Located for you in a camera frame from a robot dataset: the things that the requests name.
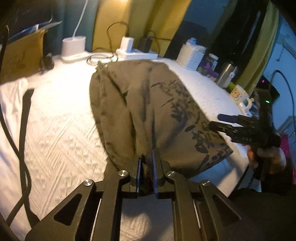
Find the blue and white paper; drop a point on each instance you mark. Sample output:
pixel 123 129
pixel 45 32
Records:
pixel 34 27

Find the white desk lamp base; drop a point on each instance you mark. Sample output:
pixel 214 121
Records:
pixel 74 48

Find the white cartoon mug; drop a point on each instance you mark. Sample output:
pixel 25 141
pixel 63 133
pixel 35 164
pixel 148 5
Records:
pixel 238 93

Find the white power strip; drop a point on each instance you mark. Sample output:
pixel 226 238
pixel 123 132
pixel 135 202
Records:
pixel 138 55

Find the teal curtain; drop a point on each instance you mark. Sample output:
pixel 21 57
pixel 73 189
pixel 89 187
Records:
pixel 67 18

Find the pink object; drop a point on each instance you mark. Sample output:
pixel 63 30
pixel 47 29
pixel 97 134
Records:
pixel 284 146

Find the purple object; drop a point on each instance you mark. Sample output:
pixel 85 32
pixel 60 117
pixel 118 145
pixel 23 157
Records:
pixel 209 70

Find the stainless steel tumbler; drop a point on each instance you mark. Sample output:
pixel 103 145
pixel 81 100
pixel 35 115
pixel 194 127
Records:
pixel 224 74

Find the white woven basket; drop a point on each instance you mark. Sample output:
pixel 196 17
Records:
pixel 190 56

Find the black hanging garment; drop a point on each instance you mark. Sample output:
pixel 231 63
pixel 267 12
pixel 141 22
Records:
pixel 240 27

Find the black charger block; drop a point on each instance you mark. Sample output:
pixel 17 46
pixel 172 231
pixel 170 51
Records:
pixel 144 45

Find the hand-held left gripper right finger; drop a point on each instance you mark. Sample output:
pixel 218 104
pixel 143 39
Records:
pixel 154 172

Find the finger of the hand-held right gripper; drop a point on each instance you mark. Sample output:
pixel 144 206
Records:
pixel 231 118
pixel 231 131

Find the floral jar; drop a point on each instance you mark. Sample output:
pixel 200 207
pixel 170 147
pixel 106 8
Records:
pixel 212 60

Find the dark chair backrest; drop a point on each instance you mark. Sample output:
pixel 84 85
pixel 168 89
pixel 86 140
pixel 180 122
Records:
pixel 185 32

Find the person's right hand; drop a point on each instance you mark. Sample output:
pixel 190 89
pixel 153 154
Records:
pixel 275 160

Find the black electronic device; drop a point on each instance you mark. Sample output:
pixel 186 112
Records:
pixel 275 92

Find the yellow-green curtain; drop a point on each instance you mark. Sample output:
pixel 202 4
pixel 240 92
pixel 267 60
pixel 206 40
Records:
pixel 261 41

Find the person's dark clothing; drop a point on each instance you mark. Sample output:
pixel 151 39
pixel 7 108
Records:
pixel 272 215

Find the white textured bedspread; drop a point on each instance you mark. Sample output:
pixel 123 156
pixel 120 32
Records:
pixel 64 129

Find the mustard cushion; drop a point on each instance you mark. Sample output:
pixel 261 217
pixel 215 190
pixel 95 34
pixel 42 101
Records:
pixel 20 58

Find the white cloth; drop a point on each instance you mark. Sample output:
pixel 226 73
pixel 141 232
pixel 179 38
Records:
pixel 11 102

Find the yellow curtain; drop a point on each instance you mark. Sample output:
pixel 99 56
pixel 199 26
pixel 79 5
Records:
pixel 143 16

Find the olive brown printed t-shirt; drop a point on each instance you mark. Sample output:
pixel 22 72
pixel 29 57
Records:
pixel 138 104

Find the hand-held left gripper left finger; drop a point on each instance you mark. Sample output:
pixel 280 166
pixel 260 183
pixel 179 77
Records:
pixel 139 172

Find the tissue pack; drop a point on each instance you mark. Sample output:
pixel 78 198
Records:
pixel 192 41

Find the white charger block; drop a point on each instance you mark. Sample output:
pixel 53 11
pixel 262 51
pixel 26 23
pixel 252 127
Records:
pixel 127 44

